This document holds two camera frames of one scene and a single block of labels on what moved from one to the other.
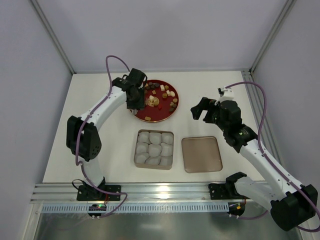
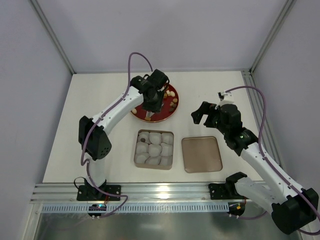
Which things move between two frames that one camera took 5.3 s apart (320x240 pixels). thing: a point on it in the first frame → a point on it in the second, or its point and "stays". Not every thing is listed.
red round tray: (161, 100) stays
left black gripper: (136, 100) → (152, 107)
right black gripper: (208, 114) stays
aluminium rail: (68, 192) stays
